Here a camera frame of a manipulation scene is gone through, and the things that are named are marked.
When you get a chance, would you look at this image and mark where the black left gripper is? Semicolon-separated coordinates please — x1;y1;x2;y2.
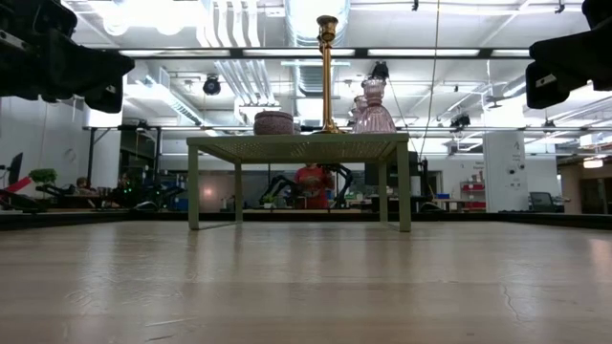
0;0;136;115

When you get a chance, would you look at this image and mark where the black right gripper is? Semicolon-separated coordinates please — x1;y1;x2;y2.
524;0;612;110

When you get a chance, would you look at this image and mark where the pink ribbed glass candle holder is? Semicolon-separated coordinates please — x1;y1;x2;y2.
353;77;398;135
352;94;368;121

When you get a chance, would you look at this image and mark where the tallest brass candlestick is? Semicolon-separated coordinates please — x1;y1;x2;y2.
315;13;343;135

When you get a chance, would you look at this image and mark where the white pillar cabinet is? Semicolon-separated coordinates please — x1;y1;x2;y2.
482;131;530;212

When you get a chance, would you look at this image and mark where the green potted plant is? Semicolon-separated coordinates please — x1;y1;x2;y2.
28;167;58;186

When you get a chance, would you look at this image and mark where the black computer monitor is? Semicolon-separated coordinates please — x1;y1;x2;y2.
7;152;24;185

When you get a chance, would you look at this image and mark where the grey office chair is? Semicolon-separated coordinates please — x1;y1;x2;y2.
529;190;556;213

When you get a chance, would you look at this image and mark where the black overhead frame beam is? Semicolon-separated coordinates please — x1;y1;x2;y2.
119;46;532;61

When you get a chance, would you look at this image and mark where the silver ceiling air duct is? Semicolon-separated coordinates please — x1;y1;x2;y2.
285;0;351;47

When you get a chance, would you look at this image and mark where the black table edge rail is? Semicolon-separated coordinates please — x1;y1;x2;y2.
0;208;612;231

